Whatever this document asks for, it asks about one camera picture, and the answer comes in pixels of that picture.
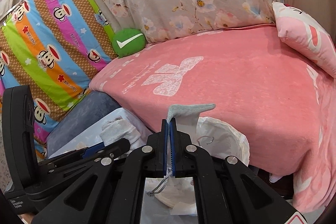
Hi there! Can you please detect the grey fleece sock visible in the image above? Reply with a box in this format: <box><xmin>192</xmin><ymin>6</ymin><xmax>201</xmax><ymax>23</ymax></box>
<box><xmin>166</xmin><ymin>103</ymin><xmax>216</xmax><ymax>135</ymax></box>

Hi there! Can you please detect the white knit glove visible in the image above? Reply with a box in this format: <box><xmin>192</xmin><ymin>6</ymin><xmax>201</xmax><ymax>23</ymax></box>
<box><xmin>99</xmin><ymin>115</ymin><xmax>141</xmax><ymax>149</ymax></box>

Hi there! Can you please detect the pink cartoon print pillow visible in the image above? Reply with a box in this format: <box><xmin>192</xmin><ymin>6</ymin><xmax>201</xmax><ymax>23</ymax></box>
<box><xmin>272</xmin><ymin>1</ymin><xmax>336</xmax><ymax>79</ymax></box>

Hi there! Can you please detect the blue-grey velvet cushion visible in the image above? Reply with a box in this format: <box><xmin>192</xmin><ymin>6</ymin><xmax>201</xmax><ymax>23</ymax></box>
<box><xmin>46</xmin><ymin>91</ymin><xmax>124</xmax><ymax>159</ymax></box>

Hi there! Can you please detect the light blue palm print cloth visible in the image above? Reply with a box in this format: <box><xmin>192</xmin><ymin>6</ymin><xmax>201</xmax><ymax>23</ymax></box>
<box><xmin>49</xmin><ymin>107</ymin><xmax>155</xmax><ymax>159</ymax></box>

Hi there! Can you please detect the white plastic bag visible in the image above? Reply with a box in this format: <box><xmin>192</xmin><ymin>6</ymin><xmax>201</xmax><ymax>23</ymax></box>
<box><xmin>146</xmin><ymin>116</ymin><xmax>250</xmax><ymax>216</ymax></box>

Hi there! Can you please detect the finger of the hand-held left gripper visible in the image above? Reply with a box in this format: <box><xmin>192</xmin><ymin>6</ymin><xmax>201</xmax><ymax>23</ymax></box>
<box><xmin>39</xmin><ymin>139</ymin><xmax>131</xmax><ymax>169</ymax></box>

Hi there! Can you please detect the grey knotted string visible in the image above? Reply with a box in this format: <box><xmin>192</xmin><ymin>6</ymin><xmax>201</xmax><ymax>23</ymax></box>
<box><xmin>148</xmin><ymin>169</ymin><xmax>172</xmax><ymax>197</ymax></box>

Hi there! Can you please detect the striped cartoon monkey blanket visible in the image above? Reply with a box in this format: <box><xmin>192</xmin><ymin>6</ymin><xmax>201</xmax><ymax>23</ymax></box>
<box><xmin>0</xmin><ymin>0</ymin><xmax>118</xmax><ymax>159</ymax></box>

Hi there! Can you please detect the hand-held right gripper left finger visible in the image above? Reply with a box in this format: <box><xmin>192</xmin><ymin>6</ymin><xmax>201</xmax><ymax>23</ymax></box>
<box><xmin>33</xmin><ymin>120</ymin><xmax>171</xmax><ymax>224</ymax></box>

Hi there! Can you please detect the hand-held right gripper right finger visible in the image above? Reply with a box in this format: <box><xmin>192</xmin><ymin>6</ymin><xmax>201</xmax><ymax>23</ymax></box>
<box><xmin>170</xmin><ymin>119</ymin><xmax>300</xmax><ymax>224</ymax></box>

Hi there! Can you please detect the green round check mark cushion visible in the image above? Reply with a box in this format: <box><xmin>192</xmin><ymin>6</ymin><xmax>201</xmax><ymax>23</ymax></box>
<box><xmin>112</xmin><ymin>28</ymin><xmax>146</xmax><ymax>59</ymax></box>

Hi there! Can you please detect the pink blanket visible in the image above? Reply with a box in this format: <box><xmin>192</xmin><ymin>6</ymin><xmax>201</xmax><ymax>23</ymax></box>
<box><xmin>89</xmin><ymin>25</ymin><xmax>336</xmax><ymax>214</ymax></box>

